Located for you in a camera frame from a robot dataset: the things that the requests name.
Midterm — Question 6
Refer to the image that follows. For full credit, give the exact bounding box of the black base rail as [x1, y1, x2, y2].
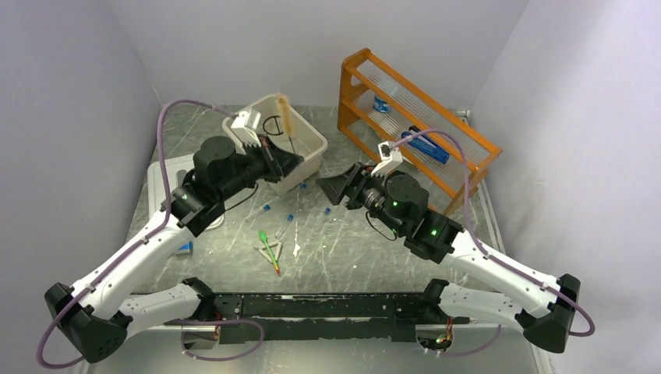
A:
[190, 292, 469, 344]

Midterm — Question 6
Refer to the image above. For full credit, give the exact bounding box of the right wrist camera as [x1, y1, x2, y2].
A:
[370, 141, 403, 178]

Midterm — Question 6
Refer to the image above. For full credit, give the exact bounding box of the beige plastic bin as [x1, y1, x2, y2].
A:
[240, 93, 328, 195]

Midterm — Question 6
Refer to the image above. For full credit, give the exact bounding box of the brown test tube brush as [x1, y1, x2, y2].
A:
[275, 92, 295, 153]

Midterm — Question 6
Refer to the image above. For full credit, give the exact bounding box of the black wire tripod stand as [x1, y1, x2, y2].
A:
[261, 115, 296, 154]

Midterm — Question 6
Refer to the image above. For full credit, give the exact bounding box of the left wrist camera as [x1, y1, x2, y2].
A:
[230, 108, 261, 147]

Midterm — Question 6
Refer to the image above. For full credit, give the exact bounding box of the blue white container on shelf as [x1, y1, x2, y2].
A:
[373, 94, 391, 113]

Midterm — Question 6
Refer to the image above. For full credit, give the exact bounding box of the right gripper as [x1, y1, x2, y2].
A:
[316, 161, 406, 235]

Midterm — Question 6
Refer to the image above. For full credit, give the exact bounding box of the green plastic spoon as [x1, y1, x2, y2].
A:
[258, 230, 281, 276]

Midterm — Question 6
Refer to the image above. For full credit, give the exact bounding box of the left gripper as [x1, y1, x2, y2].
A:
[218, 133, 305, 199]

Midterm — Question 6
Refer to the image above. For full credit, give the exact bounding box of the orange wooden shelf rack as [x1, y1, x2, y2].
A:
[338, 48, 502, 214]

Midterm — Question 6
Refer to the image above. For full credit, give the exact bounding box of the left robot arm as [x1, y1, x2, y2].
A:
[44, 136, 304, 363]

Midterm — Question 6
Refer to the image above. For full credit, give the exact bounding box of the blue stapler on shelf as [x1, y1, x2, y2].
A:
[408, 135, 450, 164]

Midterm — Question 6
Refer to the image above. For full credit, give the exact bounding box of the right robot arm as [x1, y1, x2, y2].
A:
[316, 163, 581, 354]

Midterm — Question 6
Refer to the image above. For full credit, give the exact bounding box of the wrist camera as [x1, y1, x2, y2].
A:
[230, 108, 261, 147]
[370, 141, 403, 178]

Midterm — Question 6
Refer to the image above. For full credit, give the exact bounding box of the white bin lid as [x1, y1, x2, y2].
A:
[147, 154, 225, 231]

